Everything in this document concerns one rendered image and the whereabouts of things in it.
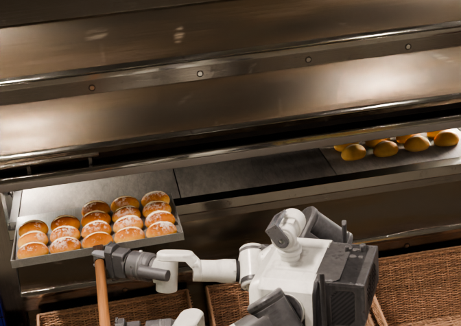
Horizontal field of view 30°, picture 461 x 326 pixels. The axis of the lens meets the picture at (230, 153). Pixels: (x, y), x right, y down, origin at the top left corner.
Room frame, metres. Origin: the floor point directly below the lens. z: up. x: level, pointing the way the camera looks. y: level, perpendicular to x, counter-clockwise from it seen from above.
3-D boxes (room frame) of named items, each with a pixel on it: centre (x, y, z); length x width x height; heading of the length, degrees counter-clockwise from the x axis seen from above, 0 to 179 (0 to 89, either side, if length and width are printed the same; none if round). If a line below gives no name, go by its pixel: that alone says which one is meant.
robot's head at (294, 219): (1.93, -0.13, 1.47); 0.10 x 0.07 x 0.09; 160
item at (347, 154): (3.29, -0.62, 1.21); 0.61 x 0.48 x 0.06; 7
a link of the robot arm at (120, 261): (2.31, 0.34, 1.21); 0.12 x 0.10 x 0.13; 63
